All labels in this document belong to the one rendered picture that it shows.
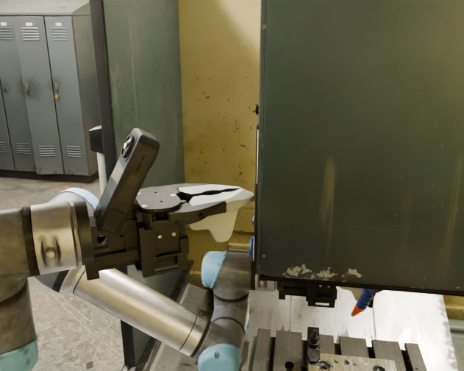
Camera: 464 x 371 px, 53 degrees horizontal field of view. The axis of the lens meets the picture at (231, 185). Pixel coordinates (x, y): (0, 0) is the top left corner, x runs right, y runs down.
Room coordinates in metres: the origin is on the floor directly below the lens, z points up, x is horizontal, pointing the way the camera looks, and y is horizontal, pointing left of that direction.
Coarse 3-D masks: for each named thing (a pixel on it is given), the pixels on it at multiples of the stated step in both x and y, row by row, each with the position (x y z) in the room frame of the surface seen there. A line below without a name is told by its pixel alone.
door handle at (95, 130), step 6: (90, 132) 1.26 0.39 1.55; (96, 132) 1.26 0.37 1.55; (90, 138) 1.26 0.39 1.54; (96, 138) 1.26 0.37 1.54; (90, 144) 1.26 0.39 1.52; (96, 144) 1.26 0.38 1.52; (102, 144) 1.26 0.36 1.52; (96, 150) 1.26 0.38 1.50; (102, 150) 1.26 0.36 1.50; (102, 156) 1.27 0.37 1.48; (102, 162) 1.27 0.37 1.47; (102, 168) 1.27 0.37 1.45; (102, 174) 1.27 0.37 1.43; (102, 180) 1.27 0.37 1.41; (102, 186) 1.27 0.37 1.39; (102, 192) 1.27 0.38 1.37
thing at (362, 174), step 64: (320, 0) 0.51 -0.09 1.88; (384, 0) 0.50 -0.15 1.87; (448, 0) 0.49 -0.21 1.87; (320, 64) 0.50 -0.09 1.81; (384, 64) 0.49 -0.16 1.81; (448, 64) 0.49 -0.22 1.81; (320, 128) 0.50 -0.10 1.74; (384, 128) 0.49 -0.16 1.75; (448, 128) 0.48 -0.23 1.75; (320, 192) 0.50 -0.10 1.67; (384, 192) 0.49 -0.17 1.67; (448, 192) 0.48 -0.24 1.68; (256, 256) 0.52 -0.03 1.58; (320, 256) 0.50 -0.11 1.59; (384, 256) 0.49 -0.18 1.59; (448, 256) 0.48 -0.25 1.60
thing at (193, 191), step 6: (192, 186) 0.55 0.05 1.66; (198, 186) 0.54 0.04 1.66; (204, 186) 0.54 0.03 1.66; (210, 186) 0.54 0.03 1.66; (216, 186) 0.54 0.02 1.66; (222, 186) 0.54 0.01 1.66; (228, 186) 0.54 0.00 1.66; (234, 186) 0.54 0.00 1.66; (180, 192) 0.53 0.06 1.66; (186, 192) 0.52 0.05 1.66; (192, 192) 0.52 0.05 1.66; (198, 192) 0.52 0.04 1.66; (204, 192) 0.53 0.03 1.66; (210, 192) 0.53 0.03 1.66; (216, 192) 0.53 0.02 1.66; (180, 198) 0.53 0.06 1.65; (186, 198) 0.52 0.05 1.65
